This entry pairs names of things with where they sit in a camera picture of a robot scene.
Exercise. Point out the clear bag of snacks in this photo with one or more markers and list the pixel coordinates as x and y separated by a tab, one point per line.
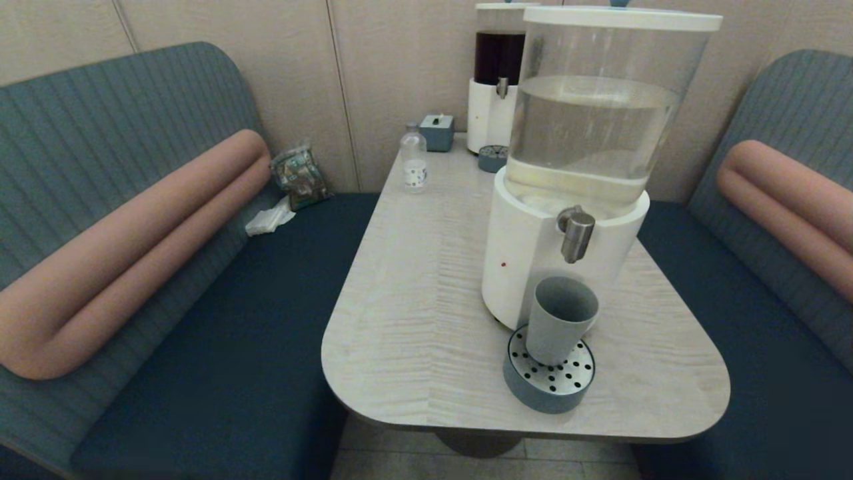
300	176

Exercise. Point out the grey-blue square tissue box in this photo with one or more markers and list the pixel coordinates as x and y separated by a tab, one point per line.
436	133

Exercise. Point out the white dark drink dispenser lid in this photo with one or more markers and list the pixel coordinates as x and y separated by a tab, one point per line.
500	6

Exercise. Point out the round blue perforated drip tray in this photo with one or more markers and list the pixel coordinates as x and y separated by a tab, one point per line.
493	160
553	394

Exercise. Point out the teal upholstered booth bench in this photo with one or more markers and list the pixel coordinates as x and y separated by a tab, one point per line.
766	373
100	120

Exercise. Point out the silver water dispenser tap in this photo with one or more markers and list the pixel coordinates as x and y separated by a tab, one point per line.
577	236

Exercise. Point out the dark drink dispenser white base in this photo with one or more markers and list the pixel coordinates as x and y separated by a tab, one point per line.
486	113

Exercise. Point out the silver dark drink dispenser tap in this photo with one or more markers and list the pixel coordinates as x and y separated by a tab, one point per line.
502	86

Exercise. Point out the dark round table pedestal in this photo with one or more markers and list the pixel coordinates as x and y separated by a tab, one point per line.
480	443

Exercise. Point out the clear water dispenser white base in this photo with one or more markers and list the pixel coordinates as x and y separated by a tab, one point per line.
520	253

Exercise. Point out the small clear plastic bottle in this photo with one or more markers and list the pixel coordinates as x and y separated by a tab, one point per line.
414	166

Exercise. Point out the crumpled white tissue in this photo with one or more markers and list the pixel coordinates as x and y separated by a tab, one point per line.
268	218

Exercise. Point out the grey plastic cup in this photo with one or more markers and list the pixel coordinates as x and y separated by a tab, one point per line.
556	333

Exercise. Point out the white water dispenser lid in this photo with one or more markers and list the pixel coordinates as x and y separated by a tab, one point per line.
620	18

